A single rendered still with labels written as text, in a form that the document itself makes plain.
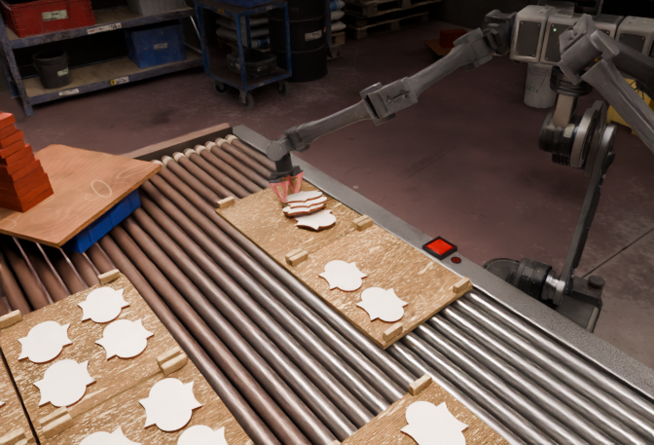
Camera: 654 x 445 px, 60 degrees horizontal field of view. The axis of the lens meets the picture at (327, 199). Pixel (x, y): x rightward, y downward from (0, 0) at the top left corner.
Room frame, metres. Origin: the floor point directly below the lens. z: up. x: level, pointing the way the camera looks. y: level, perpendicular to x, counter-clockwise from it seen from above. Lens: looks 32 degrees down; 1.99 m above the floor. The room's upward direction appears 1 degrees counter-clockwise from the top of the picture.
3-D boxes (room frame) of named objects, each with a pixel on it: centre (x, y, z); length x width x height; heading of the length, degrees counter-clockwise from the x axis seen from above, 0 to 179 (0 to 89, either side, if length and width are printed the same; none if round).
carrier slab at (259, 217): (1.58, 0.12, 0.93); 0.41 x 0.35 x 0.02; 39
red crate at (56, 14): (5.19, 2.44, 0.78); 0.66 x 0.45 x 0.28; 126
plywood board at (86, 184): (1.63, 0.91, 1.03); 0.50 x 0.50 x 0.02; 68
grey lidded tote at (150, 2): (5.74, 1.63, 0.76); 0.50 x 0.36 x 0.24; 132
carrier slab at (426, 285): (1.26, -0.14, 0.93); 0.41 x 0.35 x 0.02; 39
